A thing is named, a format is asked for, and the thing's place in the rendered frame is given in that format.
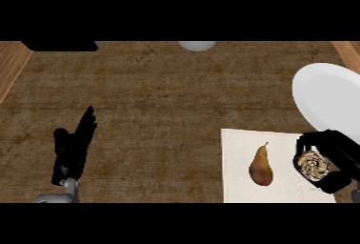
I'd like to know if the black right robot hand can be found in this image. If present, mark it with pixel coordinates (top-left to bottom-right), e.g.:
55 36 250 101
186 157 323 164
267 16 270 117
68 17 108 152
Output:
292 129 360 195

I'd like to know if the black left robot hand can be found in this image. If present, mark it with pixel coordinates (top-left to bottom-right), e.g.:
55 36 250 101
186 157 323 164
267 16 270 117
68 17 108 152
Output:
49 106 99 187

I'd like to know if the swirled frosting cupcake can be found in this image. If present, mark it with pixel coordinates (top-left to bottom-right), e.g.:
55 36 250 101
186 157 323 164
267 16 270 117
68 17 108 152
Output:
294 151 332 183

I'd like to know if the white plate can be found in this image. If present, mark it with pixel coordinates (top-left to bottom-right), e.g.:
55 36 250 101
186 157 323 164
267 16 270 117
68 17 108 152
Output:
291 62 360 146

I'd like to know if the brown yellow pear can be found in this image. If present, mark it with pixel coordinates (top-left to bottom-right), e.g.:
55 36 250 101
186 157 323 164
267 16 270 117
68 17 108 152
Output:
248 141 276 188

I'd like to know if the black appliance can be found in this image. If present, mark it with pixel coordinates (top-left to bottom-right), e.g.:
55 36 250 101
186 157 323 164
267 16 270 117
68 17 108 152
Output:
20 40 101 52

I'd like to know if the pale grey round object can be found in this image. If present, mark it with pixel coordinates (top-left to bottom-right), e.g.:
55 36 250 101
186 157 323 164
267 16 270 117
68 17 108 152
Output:
176 40 219 52

